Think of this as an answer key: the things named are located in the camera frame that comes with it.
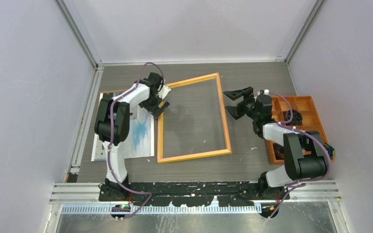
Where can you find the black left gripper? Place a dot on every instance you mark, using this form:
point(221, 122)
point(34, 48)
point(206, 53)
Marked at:
point(144, 105)

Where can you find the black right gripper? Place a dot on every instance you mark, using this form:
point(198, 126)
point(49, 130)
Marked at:
point(246, 93)

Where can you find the building and sky photo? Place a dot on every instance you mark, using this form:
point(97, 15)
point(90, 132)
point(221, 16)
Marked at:
point(139, 143)

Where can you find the yellow wooden picture frame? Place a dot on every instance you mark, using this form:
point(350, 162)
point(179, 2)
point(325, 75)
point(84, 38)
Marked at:
point(160, 127)

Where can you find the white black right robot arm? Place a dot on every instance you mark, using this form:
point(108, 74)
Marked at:
point(305, 157)

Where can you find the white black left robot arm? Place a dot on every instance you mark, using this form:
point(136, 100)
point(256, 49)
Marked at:
point(112, 124)

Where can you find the dark rolled tie with blue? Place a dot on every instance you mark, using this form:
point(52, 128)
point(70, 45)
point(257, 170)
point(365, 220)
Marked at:
point(293, 118)

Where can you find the dark rolled tie brown pattern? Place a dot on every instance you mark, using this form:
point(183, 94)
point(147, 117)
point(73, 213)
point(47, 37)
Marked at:
point(278, 152)

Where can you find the brown wooden compartment tray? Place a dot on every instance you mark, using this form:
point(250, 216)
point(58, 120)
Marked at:
point(311, 121)

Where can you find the dark rolled tie yellow pattern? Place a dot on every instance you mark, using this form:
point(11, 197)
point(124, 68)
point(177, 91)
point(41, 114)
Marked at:
point(330, 150)

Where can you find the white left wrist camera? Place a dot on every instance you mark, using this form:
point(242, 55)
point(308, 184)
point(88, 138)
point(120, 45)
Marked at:
point(163, 92)

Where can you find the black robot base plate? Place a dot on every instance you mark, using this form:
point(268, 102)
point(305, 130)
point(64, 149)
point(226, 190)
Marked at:
point(192, 194)

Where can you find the aluminium rail front edge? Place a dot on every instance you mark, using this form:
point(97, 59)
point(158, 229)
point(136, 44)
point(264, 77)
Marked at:
point(83, 198)

